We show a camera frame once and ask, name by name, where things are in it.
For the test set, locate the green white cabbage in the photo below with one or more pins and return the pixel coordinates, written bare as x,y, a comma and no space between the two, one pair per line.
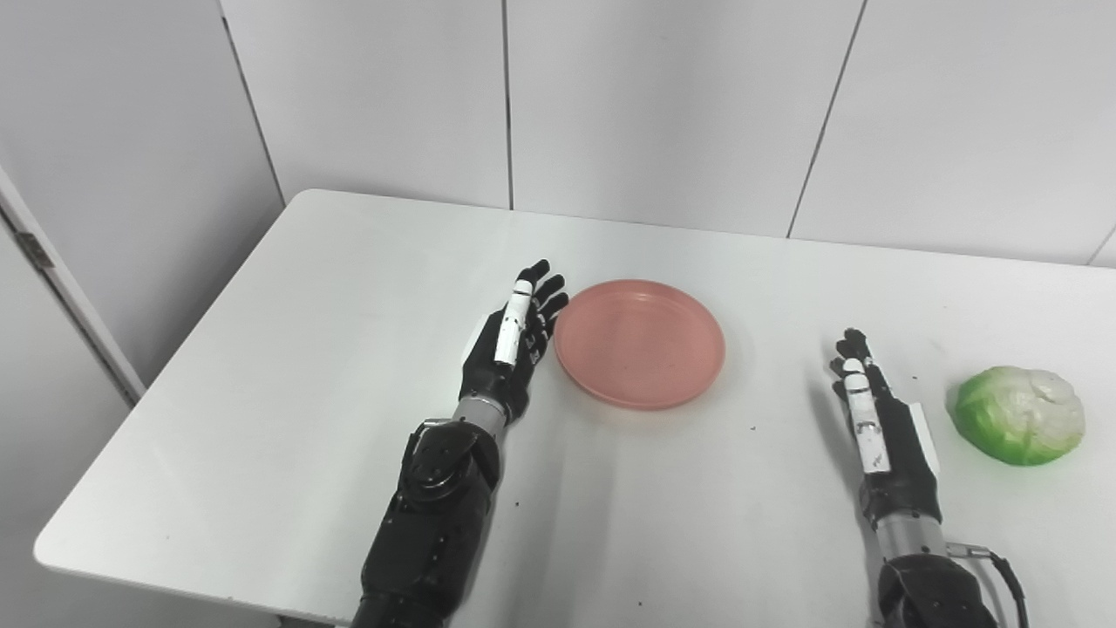
1016,414

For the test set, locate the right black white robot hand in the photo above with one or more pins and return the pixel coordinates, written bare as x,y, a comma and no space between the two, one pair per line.
907,471

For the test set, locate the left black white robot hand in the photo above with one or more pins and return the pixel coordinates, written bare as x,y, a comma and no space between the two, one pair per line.
493,379

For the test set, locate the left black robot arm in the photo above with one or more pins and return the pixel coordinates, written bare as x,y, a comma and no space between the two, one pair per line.
436,523

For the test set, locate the metal door hinge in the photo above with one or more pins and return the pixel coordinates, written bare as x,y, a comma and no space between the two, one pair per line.
35,250

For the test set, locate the pink round plate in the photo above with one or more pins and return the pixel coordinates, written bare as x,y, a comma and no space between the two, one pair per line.
641,344

